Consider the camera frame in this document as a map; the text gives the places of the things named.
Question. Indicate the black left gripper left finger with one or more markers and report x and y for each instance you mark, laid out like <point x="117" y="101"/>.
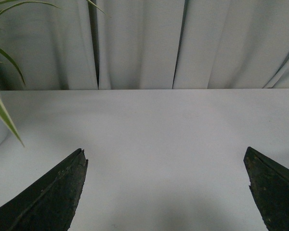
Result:
<point x="50" y="203"/>

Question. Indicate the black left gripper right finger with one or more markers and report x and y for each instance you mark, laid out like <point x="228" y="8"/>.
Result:
<point x="269" y="186"/>

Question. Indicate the white curtain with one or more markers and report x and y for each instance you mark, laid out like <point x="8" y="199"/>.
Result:
<point x="146" y="44"/>

